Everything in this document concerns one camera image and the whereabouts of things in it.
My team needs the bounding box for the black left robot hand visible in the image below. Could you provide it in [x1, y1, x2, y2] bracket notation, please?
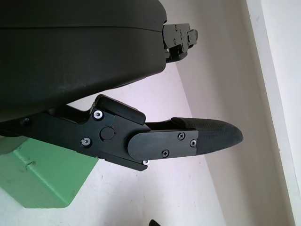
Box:
[0, 0, 244, 172]

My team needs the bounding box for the green wooden block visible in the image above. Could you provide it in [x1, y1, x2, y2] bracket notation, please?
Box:
[0, 137, 99, 210]

